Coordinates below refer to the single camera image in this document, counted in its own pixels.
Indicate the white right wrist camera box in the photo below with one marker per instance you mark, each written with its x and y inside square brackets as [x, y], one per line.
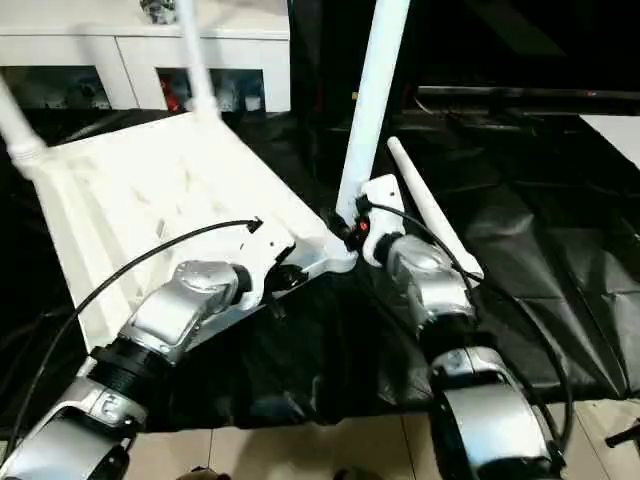
[382, 200]

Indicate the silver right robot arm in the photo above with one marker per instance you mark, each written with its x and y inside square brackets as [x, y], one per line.
[450, 320]

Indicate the white flat board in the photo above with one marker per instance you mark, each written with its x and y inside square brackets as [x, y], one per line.
[615, 135]

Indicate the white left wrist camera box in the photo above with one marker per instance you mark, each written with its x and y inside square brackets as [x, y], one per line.
[262, 255]

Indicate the black mat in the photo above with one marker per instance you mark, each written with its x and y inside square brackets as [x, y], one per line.
[330, 370]

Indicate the grey object on cabinet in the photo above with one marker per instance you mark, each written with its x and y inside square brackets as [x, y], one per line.
[160, 9]

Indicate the small yellow tag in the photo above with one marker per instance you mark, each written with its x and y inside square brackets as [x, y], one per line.
[356, 96]

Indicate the white cabinet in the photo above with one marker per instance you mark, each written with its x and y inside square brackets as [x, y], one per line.
[130, 50]

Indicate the white plastic table leg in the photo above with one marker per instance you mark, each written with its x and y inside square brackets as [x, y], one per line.
[197, 60]
[372, 110]
[20, 125]
[430, 215]

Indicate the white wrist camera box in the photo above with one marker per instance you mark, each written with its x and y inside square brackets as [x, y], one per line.
[382, 200]
[262, 255]

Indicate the white plastic table top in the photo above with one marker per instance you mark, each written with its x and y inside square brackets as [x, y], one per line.
[150, 190]

